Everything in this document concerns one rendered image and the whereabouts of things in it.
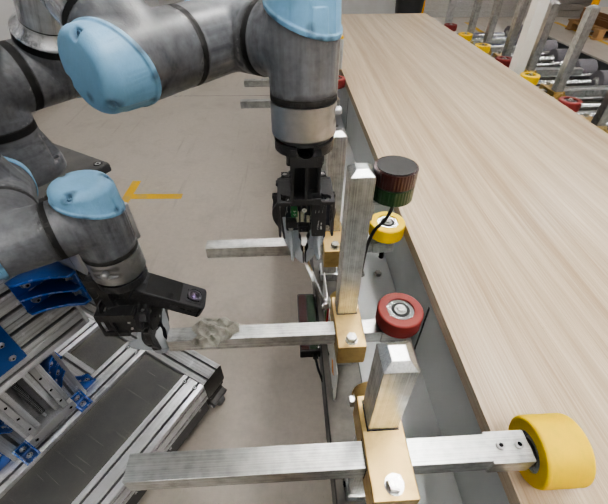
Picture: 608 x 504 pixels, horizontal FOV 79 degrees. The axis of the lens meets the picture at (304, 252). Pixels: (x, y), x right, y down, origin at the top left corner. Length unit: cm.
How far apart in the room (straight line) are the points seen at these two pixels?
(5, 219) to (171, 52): 28
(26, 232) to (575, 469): 67
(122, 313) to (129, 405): 84
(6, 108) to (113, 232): 37
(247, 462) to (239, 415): 109
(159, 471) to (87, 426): 99
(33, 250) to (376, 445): 46
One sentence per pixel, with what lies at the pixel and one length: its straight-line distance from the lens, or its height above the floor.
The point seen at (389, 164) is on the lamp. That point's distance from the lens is 53.
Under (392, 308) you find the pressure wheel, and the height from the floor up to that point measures 90.
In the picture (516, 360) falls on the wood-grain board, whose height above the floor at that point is 90.
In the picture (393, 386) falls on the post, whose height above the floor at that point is 107.
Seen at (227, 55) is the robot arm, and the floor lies 131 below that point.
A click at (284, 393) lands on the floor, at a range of 159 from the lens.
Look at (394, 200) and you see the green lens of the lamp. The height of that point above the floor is 113.
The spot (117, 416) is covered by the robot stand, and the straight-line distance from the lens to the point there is 145.
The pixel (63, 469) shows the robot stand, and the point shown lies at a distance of 145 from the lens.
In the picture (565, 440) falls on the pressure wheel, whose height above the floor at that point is 98.
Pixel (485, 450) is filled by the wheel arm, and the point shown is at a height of 96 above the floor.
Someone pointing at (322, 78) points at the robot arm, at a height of 130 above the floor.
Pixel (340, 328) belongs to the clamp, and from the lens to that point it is 68.
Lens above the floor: 142
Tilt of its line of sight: 42 degrees down
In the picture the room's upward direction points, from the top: straight up
